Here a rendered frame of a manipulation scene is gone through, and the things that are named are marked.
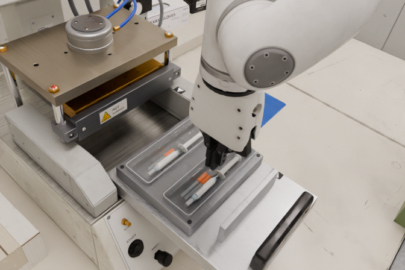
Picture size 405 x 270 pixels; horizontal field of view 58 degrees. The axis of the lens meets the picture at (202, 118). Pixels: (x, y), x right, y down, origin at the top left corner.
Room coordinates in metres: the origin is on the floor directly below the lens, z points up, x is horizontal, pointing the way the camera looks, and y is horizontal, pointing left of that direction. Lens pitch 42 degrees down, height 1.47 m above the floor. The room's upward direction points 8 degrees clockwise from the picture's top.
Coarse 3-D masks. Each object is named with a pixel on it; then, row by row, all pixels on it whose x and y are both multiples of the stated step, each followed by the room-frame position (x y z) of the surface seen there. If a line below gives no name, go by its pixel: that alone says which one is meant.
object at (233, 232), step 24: (264, 168) 0.45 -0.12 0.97; (120, 192) 0.36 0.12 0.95; (240, 192) 0.38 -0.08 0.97; (264, 192) 0.38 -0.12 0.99; (288, 192) 0.40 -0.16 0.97; (144, 216) 0.33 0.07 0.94; (216, 216) 0.33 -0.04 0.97; (240, 216) 0.32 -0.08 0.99; (264, 216) 0.34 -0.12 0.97; (192, 240) 0.28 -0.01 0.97; (216, 240) 0.29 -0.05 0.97; (240, 240) 0.29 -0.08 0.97; (216, 264) 0.25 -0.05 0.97; (240, 264) 0.26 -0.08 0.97
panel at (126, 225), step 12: (120, 204) 0.36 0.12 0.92; (108, 216) 0.33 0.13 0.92; (120, 216) 0.35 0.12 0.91; (132, 216) 0.36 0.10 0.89; (108, 228) 0.32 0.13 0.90; (120, 228) 0.33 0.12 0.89; (132, 228) 0.35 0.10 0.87; (144, 228) 0.36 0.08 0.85; (156, 228) 0.37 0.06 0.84; (120, 240) 0.32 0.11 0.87; (132, 240) 0.33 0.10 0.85; (144, 240) 0.35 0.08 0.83; (156, 240) 0.36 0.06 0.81; (168, 240) 0.38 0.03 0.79; (120, 252) 0.31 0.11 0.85; (144, 252) 0.33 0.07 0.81; (168, 252) 0.36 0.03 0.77; (132, 264) 0.31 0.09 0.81; (144, 264) 0.32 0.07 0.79; (156, 264) 0.33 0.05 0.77
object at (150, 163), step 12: (180, 132) 0.47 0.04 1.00; (192, 132) 0.48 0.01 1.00; (156, 144) 0.44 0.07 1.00; (168, 144) 0.44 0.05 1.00; (180, 144) 0.44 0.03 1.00; (192, 144) 0.45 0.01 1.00; (144, 156) 0.41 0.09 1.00; (156, 156) 0.41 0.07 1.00; (168, 156) 0.41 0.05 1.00; (180, 156) 0.42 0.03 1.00; (132, 168) 0.38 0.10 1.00; (144, 168) 0.38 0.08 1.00; (156, 168) 0.38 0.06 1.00
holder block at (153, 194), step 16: (128, 160) 0.40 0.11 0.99; (192, 160) 0.42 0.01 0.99; (256, 160) 0.44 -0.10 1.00; (128, 176) 0.37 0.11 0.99; (176, 176) 0.38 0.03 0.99; (240, 176) 0.40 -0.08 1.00; (144, 192) 0.34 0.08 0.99; (160, 192) 0.34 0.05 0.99; (224, 192) 0.36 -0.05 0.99; (160, 208) 0.32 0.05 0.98; (208, 208) 0.33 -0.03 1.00; (176, 224) 0.30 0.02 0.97; (192, 224) 0.30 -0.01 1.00
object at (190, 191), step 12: (228, 156) 0.43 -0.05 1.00; (240, 156) 0.44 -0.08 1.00; (204, 168) 0.40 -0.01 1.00; (216, 168) 0.40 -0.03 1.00; (228, 168) 0.40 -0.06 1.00; (180, 180) 0.37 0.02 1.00; (192, 180) 0.37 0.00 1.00; (204, 180) 0.37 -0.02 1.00; (216, 180) 0.38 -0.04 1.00; (168, 192) 0.34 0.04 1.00; (180, 192) 0.34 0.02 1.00; (192, 192) 0.35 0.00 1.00; (204, 192) 0.35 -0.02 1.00; (180, 204) 0.32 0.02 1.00; (192, 204) 0.32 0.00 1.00
